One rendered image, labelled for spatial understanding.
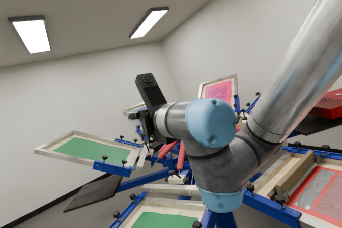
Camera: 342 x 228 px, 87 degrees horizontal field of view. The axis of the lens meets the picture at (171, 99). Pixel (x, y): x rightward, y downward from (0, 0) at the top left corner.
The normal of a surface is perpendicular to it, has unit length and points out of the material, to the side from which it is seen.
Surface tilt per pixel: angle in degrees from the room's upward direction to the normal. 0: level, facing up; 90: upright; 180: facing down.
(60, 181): 90
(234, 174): 86
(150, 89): 63
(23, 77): 90
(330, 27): 89
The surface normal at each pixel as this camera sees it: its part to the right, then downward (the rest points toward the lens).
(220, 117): 0.51, -0.07
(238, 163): 0.33, -0.45
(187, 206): -0.45, 0.23
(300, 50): -0.96, 0.09
